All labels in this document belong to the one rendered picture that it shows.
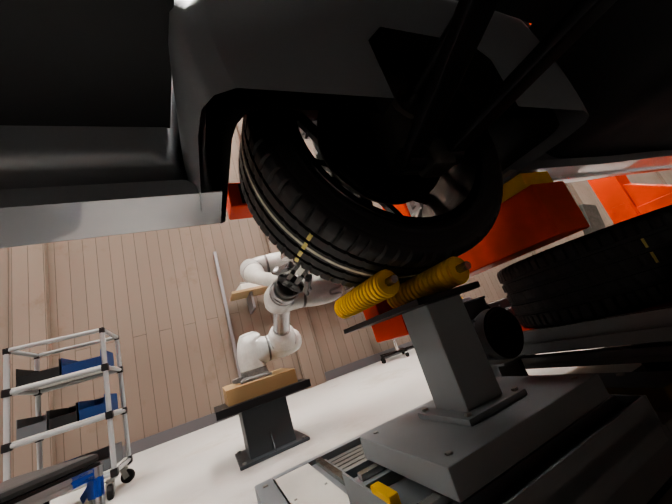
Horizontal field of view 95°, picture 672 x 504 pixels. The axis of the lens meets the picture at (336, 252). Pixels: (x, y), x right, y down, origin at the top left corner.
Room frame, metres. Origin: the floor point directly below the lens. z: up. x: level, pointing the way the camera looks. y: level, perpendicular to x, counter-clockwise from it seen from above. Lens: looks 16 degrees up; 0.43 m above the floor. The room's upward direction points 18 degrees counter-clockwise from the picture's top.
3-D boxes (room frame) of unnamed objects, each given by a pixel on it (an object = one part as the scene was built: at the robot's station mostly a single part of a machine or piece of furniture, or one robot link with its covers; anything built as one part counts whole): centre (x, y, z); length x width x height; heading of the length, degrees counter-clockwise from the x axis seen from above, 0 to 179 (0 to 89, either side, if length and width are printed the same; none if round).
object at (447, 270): (0.72, -0.17, 0.49); 0.29 x 0.06 x 0.06; 26
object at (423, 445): (0.72, -0.17, 0.32); 0.40 x 0.30 x 0.28; 116
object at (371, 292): (0.73, -0.03, 0.51); 0.29 x 0.06 x 0.06; 26
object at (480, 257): (1.11, -0.54, 0.69); 0.52 x 0.17 x 0.35; 26
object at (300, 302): (1.08, 0.23, 0.64); 0.16 x 0.13 x 0.11; 26
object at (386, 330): (0.84, -0.11, 0.48); 0.16 x 0.12 x 0.17; 26
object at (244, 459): (1.94, 0.70, 0.15); 0.50 x 0.50 x 0.30; 27
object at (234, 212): (0.73, 0.19, 0.85); 0.09 x 0.08 x 0.07; 116
